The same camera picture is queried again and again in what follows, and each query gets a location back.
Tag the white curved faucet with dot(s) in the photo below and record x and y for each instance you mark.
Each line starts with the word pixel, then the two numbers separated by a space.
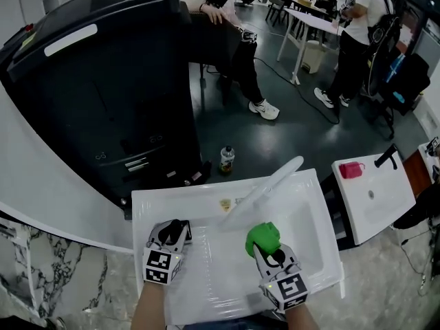
pixel 261 194

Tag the white trash bin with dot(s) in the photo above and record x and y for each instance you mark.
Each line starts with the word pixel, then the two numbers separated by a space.
pixel 313 57

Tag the drink bottle with label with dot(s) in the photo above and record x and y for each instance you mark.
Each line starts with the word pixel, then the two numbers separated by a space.
pixel 227 162

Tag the white sink with dark cabinet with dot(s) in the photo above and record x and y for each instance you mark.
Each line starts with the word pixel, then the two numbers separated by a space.
pixel 378 205

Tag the person's left forearm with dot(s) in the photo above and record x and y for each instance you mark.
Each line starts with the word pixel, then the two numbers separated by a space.
pixel 151 308

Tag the green cloth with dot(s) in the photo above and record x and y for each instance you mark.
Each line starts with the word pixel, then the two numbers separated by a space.
pixel 263 237

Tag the black faucet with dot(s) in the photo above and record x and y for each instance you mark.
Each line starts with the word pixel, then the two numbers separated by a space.
pixel 386 156

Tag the black backpack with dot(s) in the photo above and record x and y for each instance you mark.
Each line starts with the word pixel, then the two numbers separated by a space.
pixel 383 36

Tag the pink cloth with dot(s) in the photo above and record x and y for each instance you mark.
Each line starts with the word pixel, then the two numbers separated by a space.
pixel 350 170

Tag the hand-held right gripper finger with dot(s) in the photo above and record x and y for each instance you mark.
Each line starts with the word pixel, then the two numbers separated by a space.
pixel 291 260
pixel 263 266

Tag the white sink basin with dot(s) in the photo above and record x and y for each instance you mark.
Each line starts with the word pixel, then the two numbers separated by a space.
pixel 213 273

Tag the person's right forearm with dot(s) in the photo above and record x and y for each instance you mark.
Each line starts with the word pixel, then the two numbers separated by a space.
pixel 302 318

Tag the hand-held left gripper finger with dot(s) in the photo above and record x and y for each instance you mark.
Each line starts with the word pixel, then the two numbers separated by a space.
pixel 154 234
pixel 181 244

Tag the marble pedestal basin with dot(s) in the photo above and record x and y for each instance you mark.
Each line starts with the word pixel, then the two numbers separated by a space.
pixel 68 280

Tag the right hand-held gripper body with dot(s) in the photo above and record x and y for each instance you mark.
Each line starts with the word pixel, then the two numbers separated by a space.
pixel 290 289

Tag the black office chair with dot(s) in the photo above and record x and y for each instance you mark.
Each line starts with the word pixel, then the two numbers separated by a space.
pixel 405 81

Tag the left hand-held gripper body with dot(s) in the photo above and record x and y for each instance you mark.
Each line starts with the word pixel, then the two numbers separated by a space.
pixel 161 265

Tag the white table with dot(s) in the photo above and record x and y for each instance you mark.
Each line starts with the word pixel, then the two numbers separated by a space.
pixel 309 19

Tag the brown wooden cabinet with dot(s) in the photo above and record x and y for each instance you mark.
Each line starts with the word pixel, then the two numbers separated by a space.
pixel 416 174

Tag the large black machine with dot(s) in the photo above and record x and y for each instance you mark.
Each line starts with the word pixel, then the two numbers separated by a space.
pixel 103 98

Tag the black soap dispenser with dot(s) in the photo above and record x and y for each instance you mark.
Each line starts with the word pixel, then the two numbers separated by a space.
pixel 188 232

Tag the dark chair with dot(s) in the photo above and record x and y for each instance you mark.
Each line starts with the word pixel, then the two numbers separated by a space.
pixel 213 36

